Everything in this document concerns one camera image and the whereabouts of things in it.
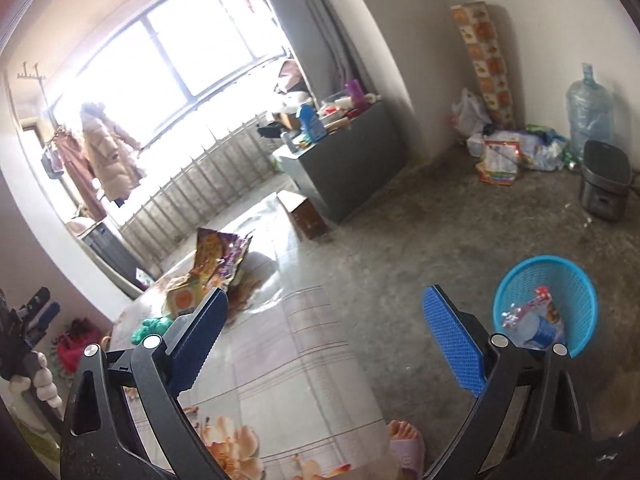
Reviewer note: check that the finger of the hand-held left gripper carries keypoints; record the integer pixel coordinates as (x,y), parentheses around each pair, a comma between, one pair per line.
(37,296)
(47,317)

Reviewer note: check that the grey cabinet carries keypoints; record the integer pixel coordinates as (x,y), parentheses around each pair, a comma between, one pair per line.
(350,170)

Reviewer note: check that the long patterned box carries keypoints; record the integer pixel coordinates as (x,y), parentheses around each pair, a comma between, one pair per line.
(485,60)

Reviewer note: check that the metal window railing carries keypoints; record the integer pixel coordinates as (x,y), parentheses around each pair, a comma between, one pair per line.
(200,180)

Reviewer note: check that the pink slipper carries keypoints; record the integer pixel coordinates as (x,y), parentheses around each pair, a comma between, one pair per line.
(407,460)

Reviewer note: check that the person's foot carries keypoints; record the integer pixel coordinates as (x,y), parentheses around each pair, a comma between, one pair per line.
(404,430)

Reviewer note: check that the hanging pink garment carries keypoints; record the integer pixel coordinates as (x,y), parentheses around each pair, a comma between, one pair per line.
(75,175)

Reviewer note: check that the large clear water jug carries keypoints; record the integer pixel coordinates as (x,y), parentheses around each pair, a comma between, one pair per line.
(590,110)

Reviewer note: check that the purple snack wrapper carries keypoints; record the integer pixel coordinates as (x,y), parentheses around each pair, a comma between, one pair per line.
(237,255)

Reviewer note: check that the grey curtain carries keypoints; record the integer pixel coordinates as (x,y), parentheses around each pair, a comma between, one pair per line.
(325,25)

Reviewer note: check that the purple cup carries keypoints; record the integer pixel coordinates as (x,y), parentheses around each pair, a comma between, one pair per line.
(355,94)

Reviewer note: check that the colourful printed bag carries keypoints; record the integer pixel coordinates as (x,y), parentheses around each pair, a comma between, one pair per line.
(497,160)

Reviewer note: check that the brown cardboard box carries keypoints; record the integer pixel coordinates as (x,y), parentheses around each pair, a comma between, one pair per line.
(305,215)

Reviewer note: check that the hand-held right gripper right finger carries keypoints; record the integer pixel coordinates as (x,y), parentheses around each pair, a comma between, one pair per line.
(455,340)

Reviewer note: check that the hanging beige coat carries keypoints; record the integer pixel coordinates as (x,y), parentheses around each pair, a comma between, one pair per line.
(110,155)

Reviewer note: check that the black crate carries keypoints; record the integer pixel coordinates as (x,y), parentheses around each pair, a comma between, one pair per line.
(110,252)

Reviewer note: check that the clear bottle with blue label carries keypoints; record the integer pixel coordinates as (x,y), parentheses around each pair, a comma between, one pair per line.
(540,332)

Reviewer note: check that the green crumpled wrapper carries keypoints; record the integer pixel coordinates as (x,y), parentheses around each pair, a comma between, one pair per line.
(150,329)

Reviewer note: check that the red bag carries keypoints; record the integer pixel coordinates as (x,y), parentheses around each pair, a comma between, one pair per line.
(75,346)

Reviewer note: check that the grey rice cooker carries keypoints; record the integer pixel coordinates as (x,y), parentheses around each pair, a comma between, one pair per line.
(605,185)

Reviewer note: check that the pile of plastic bags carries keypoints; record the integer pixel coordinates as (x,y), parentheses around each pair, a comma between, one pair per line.
(542,147)

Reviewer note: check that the white plastic bag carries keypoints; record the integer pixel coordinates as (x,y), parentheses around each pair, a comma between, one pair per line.
(470,112)

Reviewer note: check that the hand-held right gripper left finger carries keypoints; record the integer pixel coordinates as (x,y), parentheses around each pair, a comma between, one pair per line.
(200,345)

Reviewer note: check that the wall coat hook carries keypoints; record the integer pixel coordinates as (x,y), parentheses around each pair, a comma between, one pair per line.
(30,72)

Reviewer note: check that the window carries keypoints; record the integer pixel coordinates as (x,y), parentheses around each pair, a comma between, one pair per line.
(190,35)

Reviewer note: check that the person's left hand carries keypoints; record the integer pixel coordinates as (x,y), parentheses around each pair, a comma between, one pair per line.
(42,380)

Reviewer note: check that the blue plastic wastebasket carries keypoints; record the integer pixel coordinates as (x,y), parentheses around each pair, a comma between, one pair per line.
(575,285)

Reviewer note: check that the yellow snack bag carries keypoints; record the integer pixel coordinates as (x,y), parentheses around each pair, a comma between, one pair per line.
(210,255)

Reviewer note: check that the orange round packet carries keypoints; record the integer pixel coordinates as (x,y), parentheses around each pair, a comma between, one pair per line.
(185,301)

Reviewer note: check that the blue detergent bottle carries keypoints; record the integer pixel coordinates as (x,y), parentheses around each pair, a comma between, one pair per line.
(312,124)

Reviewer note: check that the red snack packet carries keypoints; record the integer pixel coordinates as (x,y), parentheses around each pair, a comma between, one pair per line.
(540,296)

